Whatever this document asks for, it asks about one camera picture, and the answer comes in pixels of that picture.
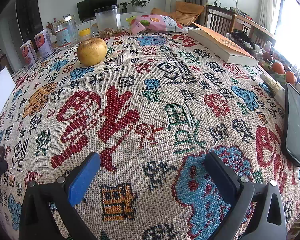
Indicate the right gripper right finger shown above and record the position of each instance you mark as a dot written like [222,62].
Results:
[268,219]

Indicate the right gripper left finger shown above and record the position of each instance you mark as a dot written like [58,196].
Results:
[36,219]

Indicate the black smartphone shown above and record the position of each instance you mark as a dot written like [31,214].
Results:
[291,134]

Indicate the patterned woven tablecloth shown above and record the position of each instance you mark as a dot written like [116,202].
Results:
[152,110]

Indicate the left red white can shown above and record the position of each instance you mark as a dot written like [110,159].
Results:
[28,53]

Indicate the red white can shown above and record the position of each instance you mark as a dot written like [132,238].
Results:
[28,53]
[44,44]

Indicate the right red white can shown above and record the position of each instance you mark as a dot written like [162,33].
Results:
[44,44]

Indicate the yellow brown pear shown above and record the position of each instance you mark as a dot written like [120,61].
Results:
[92,51]

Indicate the orange cover book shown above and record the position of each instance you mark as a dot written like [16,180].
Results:
[223,47]

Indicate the glass jar gold lid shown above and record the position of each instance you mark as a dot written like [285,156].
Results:
[66,32]

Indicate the small yellow lid jar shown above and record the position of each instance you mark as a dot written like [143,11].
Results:
[85,34]

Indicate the wooden chair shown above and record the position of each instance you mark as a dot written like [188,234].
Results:
[225,21]

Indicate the pile of walnuts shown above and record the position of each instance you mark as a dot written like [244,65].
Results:
[108,32]

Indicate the orange cushion chair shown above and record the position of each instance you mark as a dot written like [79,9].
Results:
[185,13]

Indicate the clear jar black lid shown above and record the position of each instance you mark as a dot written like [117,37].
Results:
[108,18]

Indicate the black television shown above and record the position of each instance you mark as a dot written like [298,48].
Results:
[86,9]

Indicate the green potted plant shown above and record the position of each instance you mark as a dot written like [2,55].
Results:
[138,4]

